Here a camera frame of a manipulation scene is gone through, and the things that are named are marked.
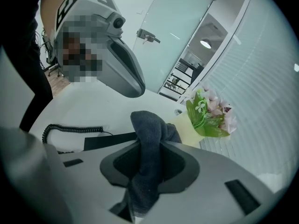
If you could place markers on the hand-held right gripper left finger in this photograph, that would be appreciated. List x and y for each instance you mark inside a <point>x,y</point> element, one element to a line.
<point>77,190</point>

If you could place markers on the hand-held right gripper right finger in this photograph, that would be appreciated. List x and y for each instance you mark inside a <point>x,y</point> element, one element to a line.
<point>210,195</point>

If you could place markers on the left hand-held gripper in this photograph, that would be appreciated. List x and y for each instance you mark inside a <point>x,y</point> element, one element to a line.
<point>93,13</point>

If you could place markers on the black box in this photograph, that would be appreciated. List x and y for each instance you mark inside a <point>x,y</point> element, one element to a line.
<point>105,140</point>

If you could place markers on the dark blue cloth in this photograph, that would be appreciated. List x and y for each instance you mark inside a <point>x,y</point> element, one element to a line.
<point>149,148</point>

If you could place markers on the person's left forearm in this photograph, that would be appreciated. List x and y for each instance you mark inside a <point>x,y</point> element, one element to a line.
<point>50,6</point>

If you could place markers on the small metal door key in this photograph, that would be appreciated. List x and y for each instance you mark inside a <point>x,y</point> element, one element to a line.
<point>145,40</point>

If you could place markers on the white square table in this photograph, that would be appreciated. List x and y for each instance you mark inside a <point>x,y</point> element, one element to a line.
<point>93,106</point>

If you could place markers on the small grey round object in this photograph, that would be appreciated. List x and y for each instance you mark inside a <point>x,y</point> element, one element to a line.
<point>178,112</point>

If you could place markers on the frosted glass door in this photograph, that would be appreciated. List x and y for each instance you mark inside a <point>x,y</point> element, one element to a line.
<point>168,15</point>

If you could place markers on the pink flowers in cream pot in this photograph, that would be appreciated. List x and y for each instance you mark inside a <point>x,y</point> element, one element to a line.
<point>203,120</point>

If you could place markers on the round ceiling lamp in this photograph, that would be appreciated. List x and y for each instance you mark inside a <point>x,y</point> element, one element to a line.
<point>205,43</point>

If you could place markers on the person's black shirt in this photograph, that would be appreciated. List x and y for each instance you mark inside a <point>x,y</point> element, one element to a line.
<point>25,62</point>

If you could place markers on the white window blinds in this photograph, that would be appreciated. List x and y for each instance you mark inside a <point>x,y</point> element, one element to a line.
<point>257,78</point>

